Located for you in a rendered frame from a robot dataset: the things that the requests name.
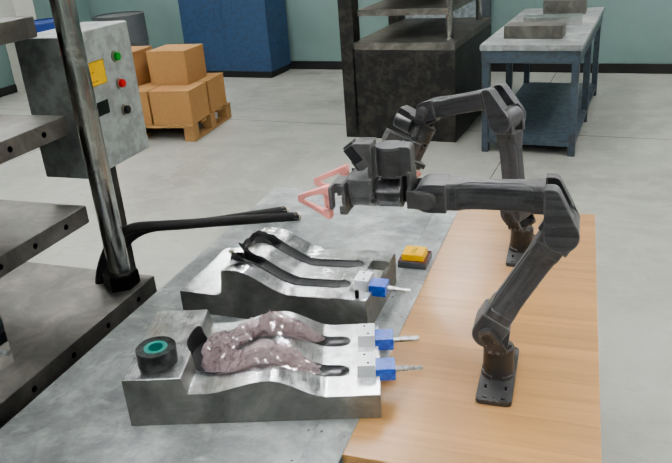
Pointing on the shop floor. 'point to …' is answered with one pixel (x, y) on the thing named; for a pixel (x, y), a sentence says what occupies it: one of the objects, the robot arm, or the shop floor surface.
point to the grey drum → (129, 25)
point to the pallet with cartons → (179, 90)
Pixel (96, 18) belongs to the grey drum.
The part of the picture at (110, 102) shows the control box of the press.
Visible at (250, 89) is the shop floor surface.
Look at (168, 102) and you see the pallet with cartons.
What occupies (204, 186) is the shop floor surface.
